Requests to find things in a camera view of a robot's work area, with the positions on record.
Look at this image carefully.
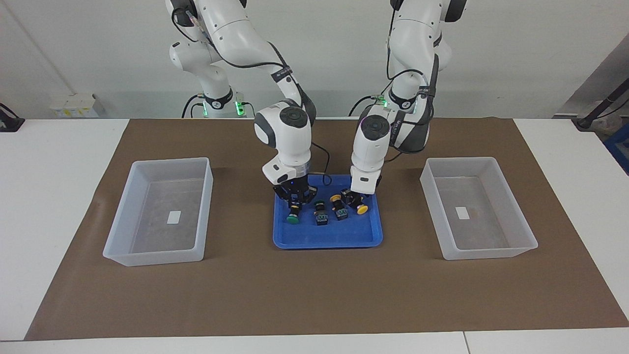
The blue plastic tray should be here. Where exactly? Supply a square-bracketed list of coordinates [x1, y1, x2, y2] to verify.
[273, 175, 384, 250]

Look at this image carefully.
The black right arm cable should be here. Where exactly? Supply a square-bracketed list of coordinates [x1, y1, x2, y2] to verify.
[172, 5, 332, 186]

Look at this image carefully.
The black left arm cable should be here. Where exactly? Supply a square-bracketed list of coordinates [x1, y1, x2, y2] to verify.
[386, 0, 433, 163]

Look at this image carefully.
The white cardboard box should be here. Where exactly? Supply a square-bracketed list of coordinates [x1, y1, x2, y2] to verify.
[49, 93, 106, 118]

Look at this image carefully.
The blue plastic crate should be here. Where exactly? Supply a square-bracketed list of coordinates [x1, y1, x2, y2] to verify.
[603, 124, 629, 175]

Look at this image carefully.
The black flat device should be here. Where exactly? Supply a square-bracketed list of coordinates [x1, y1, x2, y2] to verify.
[0, 102, 25, 132]

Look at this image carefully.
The translucent white plastic box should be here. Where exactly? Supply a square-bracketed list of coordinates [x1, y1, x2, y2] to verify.
[420, 157, 539, 261]
[102, 157, 214, 267]

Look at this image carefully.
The black stand pole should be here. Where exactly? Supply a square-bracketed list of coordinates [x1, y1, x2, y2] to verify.
[572, 81, 629, 131]

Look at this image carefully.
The black base power cable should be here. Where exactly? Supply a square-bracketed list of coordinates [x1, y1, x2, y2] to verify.
[182, 93, 207, 118]
[348, 93, 389, 117]

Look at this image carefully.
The brown table mat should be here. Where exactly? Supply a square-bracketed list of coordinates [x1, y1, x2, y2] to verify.
[25, 117, 629, 341]

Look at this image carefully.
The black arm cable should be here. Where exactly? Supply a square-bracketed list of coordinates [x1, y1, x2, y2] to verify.
[172, 5, 332, 186]
[386, 0, 433, 163]

